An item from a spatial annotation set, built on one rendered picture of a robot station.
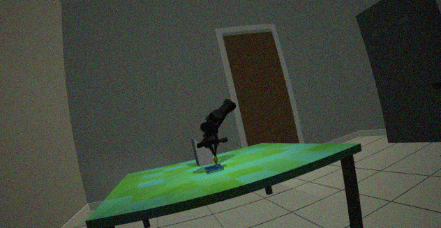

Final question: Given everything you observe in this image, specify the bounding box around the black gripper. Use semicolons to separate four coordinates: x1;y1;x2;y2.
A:
197;130;228;157

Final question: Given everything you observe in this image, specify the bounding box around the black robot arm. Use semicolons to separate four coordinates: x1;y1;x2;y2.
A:
200;99;236;145

